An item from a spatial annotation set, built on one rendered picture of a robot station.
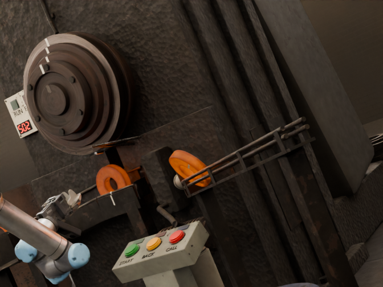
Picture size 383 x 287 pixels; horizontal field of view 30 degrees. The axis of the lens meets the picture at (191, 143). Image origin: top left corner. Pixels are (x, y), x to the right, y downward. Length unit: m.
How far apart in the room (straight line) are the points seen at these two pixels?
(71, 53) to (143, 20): 0.30
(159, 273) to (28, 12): 1.57
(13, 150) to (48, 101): 9.24
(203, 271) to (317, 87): 1.66
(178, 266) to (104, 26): 1.32
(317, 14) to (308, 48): 5.29
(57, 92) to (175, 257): 1.13
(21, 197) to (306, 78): 2.90
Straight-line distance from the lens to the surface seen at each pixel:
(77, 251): 2.30
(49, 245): 2.28
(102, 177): 2.79
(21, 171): 11.95
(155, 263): 1.76
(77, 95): 2.63
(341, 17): 8.66
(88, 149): 2.77
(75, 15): 2.89
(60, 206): 2.51
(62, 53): 2.71
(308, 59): 3.42
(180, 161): 2.29
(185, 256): 1.70
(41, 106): 2.77
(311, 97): 3.30
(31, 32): 3.05
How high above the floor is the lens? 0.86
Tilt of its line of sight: 2 degrees down
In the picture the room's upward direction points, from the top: 23 degrees counter-clockwise
